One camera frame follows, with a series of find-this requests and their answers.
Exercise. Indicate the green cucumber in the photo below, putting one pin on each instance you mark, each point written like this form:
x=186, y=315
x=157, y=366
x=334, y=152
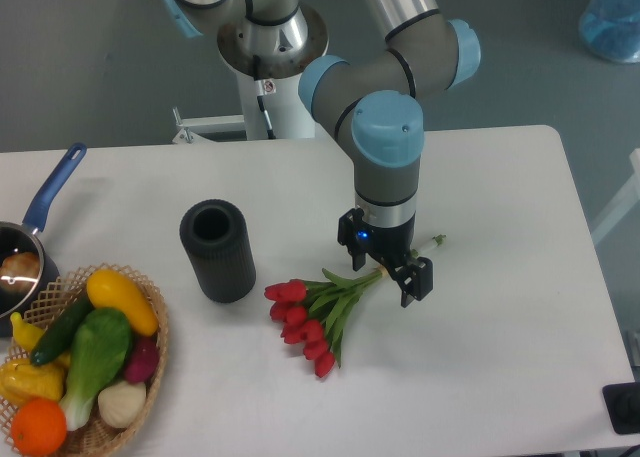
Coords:
x=59, y=335

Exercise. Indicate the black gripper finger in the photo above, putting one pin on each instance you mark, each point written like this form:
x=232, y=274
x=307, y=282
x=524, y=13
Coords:
x=347, y=235
x=414, y=278

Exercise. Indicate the orange fruit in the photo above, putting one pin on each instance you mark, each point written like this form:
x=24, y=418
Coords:
x=38, y=428

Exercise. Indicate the yellow bell pepper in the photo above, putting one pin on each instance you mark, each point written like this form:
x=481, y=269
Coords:
x=22, y=382

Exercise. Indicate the blue handled saucepan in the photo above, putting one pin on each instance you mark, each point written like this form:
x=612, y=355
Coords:
x=24, y=237

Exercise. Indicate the white garlic bulb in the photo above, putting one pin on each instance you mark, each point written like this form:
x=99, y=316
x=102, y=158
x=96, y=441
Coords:
x=120, y=403

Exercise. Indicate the green bok choy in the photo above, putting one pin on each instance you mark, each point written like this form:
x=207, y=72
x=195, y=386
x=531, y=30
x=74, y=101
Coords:
x=98, y=352

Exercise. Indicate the purple red onion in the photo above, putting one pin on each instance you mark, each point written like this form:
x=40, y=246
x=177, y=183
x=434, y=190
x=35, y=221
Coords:
x=142, y=362

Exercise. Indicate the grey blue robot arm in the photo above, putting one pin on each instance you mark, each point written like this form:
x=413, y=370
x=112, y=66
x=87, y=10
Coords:
x=372, y=111

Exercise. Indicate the yellow squash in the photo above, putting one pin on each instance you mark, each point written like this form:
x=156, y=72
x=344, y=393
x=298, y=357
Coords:
x=107, y=288

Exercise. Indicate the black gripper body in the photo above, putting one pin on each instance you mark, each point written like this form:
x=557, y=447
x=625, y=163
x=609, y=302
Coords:
x=389, y=246

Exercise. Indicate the red tulip bouquet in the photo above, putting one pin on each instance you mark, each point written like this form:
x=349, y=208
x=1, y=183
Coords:
x=314, y=314

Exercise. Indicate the brown bread roll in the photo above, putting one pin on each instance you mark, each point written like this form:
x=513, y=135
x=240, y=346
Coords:
x=19, y=273

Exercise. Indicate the blue plastic bag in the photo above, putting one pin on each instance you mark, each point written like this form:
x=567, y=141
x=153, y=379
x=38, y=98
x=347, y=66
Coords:
x=610, y=30

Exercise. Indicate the woven wicker basket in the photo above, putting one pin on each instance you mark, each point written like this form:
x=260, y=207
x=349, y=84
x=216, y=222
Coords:
x=96, y=438

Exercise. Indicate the yellow banana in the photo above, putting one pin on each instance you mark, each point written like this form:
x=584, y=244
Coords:
x=25, y=334

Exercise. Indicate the black device at edge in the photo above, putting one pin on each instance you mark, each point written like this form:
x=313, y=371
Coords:
x=622, y=403

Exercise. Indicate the black ribbed cylindrical vase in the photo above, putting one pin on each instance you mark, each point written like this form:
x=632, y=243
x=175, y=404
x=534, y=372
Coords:
x=215, y=237

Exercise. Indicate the white frame at right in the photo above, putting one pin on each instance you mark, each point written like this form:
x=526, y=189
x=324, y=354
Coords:
x=623, y=201

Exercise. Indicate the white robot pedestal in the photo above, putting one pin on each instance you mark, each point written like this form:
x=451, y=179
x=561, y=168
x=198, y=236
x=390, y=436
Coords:
x=267, y=61

